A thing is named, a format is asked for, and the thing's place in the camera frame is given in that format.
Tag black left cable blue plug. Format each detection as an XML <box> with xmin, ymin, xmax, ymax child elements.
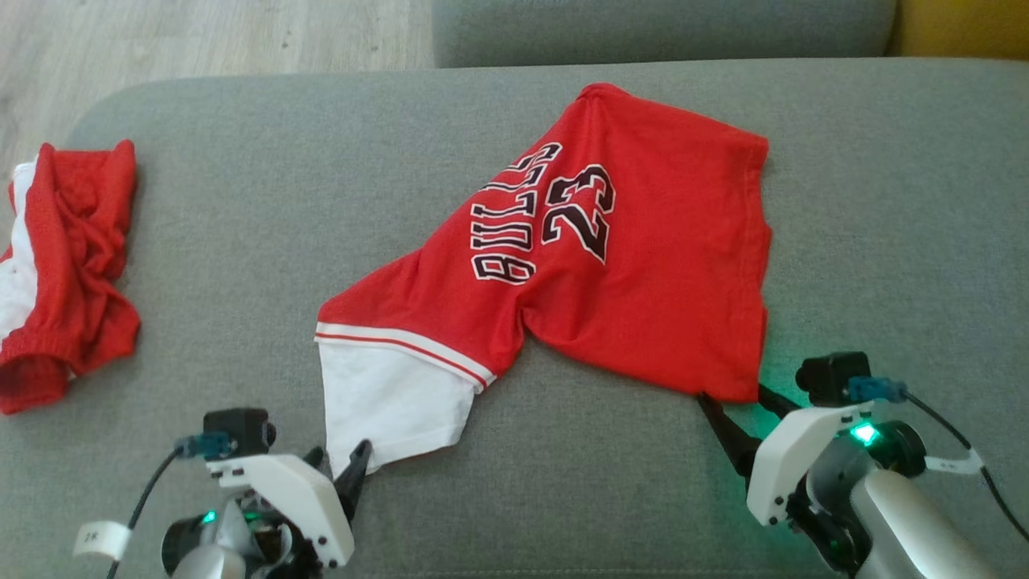
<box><xmin>105</xmin><ymin>433</ymin><xmax>236</xmax><ymax>579</ymax></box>

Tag grey fabric sofa seat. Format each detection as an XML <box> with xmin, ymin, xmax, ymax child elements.
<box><xmin>0</xmin><ymin>56</ymin><xmax>1029</xmax><ymax>579</ymax></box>

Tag mustard yellow cushion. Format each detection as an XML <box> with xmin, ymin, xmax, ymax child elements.
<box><xmin>888</xmin><ymin>0</ymin><xmax>1029</xmax><ymax>61</ymax></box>

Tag red shorts with white stripe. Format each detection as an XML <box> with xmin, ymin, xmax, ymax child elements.
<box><xmin>0</xmin><ymin>139</ymin><xmax>142</xmax><ymax>416</ymax></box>

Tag white right cable label tag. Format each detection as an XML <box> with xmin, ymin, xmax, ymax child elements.
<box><xmin>924</xmin><ymin>449</ymin><xmax>984</xmax><ymax>477</ymax></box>

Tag grey fabric sofa cushion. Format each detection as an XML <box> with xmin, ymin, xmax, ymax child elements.
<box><xmin>432</xmin><ymin>0</ymin><xmax>899</xmax><ymax>69</ymax></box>

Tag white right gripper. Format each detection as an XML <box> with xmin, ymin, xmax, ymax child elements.
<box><xmin>695</xmin><ymin>384</ymin><xmax>927</xmax><ymax>576</ymax></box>

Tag red Bulls jersey shirt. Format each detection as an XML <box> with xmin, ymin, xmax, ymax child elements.
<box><xmin>315</xmin><ymin>82</ymin><xmax>774</xmax><ymax>479</ymax></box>

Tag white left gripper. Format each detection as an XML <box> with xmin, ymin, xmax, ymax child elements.
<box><xmin>205</xmin><ymin>438</ymin><xmax>375</xmax><ymax>576</ymax></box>

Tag white left cable label tag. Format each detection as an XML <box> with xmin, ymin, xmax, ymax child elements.
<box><xmin>72</xmin><ymin>520</ymin><xmax>133</xmax><ymax>562</ymax></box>

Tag black right cable blue plug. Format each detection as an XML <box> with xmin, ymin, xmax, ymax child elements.
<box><xmin>847</xmin><ymin>376</ymin><xmax>1029</xmax><ymax>544</ymax></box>

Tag white cable label tag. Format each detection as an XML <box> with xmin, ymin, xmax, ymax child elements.
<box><xmin>72</xmin><ymin>520</ymin><xmax>133</xmax><ymax>562</ymax></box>
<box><xmin>924</xmin><ymin>449</ymin><xmax>984</xmax><ymax>477</ymax></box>

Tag black cable blue plug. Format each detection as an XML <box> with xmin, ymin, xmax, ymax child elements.
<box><xmin>105</xmin><ymin>433</ymin><xmax>236</xmax><ymax>579</ymax></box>
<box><xmin>847</xmin><ymin>376</ymin><xmax>1029</xmax><ymax>544</ymax></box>

